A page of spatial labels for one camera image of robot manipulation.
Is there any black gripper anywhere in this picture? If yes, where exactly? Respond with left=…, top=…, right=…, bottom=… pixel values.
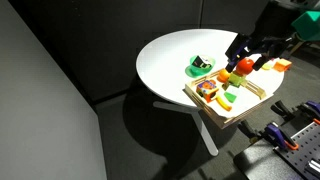
left=225, top=32, right=292, bottom=74

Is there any lime green block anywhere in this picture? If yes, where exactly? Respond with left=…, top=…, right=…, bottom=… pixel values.
left=228, top=71, right=248, bottom=89

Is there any orange block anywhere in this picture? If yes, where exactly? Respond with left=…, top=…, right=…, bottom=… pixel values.
left=273, top=58, right=293, bottom=73

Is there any wooden crate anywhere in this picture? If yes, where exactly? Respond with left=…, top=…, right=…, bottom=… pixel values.
left=183, top=67, right=274, bottom=130

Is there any red apple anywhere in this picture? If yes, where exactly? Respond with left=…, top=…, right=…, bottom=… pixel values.
left=235, top=57, right=256, bottom=76

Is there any yellow ball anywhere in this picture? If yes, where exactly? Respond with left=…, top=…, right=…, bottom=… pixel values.
left=261, top=61, right=275, bottom=71

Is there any orange fruit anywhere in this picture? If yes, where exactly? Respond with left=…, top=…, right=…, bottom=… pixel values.
left=216, top=68, right=232, bottom=84

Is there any black and white cube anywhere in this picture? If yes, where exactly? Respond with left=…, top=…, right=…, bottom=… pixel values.
left=192, top=55, right=214, bottom=71

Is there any yellow banana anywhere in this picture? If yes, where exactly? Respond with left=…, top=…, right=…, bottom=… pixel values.
left=215, top=94, right=233, bottom=112

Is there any colourful soft cube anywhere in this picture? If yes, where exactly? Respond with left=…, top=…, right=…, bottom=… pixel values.
left=195, top=79, right=220, bottom=104

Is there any green bowl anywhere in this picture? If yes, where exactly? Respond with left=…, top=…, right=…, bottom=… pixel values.
left=185, top=54, right=217, bottom=79

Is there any black spring clamp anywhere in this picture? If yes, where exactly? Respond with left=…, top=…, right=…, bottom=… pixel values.
left=270, top=99, right=292, bottom=122
left=237, top=119, right=262, bottom=142

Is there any white table base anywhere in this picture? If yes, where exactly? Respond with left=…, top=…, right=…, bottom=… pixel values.
left=153, top=100, right=220, bottom=157

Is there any purple clamp with orange tips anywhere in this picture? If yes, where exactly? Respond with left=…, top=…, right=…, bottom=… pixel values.
left=264, top=121, right=299, bottom=151

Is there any purple spring clamp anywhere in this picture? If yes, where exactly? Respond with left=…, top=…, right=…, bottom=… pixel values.
left=298, top=100, right=320, bottom=125

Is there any flat stand plate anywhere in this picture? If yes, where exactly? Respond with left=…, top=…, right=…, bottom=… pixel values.
left=233, top=139, right=301, bottom=180

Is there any black perforated board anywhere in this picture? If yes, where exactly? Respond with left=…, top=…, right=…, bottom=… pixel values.
left=273, top=121, right=320, bottom=180

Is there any teal green mount block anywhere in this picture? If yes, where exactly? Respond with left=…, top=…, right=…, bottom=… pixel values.
left=291, top=10, right=320, bottom=42

